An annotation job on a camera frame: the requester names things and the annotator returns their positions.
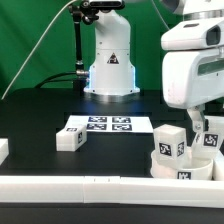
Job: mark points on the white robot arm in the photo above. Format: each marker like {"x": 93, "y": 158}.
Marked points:
{"x": 112, "y": 74}

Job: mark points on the white paper with markers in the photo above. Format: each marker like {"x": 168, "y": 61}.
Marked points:
{"x": 111, "y": 124}

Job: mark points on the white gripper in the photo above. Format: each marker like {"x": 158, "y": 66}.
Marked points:
{"x": 192, "y": 78}

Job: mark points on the white left rail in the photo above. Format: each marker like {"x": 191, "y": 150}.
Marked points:
{"x": 4, "y": 149}

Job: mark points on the white front rail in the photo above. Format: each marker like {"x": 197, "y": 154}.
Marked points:
{"x": 118, "y": 190}

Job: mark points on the white round stool seat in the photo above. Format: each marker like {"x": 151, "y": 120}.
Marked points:
{"x": 193, "y": 169}

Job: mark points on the black overhead camera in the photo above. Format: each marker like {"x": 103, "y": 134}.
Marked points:
{"x": 103, "y": 4}

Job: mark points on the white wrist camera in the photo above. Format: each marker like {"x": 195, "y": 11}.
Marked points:
{"x": 194, "y": 34}

